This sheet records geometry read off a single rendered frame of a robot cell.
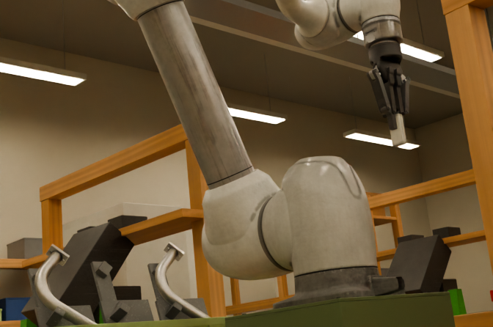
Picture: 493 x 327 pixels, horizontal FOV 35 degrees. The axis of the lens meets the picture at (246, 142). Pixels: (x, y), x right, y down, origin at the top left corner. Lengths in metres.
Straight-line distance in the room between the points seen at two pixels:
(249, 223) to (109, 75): 8.35
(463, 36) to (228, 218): 1.24
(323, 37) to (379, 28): 0.16
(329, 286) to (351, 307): 0.13
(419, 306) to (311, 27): 0.78
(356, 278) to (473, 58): 1.25
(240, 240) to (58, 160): 7.57
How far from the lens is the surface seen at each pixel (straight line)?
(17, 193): 8.68
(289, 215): 1.42
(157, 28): 1.55
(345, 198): 1.39
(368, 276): 1.38
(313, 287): 1.38
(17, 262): 7.82
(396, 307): 1.33
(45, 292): 2.01
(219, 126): 1.53
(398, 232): 7.43
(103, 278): 2.13
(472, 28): 2.51
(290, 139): 11.65
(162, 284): 2.17
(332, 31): 1.89
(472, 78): 2.47
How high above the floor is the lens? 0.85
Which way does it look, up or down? 16 degrees up
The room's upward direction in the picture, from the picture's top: 6 degrees counter-clockwise
